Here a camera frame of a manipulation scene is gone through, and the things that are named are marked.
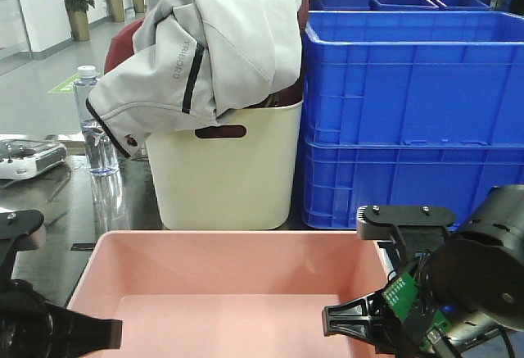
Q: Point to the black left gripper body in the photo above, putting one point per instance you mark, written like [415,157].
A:
[25,321]

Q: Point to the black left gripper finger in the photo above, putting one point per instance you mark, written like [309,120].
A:
[73,334]
[20,231]

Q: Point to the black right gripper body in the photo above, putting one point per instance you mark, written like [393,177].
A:
[469,327]

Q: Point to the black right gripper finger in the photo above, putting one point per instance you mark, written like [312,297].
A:
[360,319]
[404,231]

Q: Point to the pink plastic bin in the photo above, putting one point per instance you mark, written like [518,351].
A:
[227,294]

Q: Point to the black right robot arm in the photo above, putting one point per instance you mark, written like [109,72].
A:
[450,288]

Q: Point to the green circuit board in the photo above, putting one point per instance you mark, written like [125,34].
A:
[416,313]

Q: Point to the white remote controller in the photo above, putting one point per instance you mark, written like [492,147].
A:
[23,159]

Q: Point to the clear water bottle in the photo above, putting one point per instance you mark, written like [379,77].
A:
[99,150]

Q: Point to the large blue plastic crate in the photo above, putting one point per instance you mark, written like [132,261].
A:
[419,108]

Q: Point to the cream plastic basket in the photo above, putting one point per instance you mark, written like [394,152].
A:
[243,182]

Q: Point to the grey jacket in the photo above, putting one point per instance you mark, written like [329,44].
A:
[194,63]

